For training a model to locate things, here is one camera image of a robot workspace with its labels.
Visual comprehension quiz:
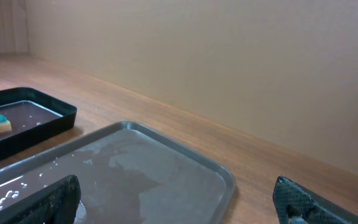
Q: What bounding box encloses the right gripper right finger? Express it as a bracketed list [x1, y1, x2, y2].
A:
[272, 175, 358, 224]

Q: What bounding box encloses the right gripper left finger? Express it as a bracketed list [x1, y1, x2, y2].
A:
[0, 175, 81, 224]

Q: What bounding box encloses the large brown serving tray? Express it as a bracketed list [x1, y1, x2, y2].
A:
[0, 121, 236, 223]

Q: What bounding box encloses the small black tray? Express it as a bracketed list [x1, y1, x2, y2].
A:
[0, 87, 77, 161]

